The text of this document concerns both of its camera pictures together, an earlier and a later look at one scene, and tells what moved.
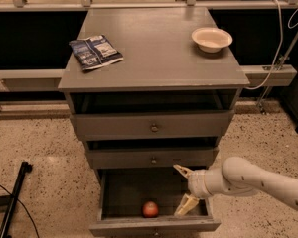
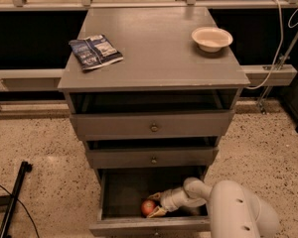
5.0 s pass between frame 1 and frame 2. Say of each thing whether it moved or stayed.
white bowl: stayed
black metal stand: stayed
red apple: stayed
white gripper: moved
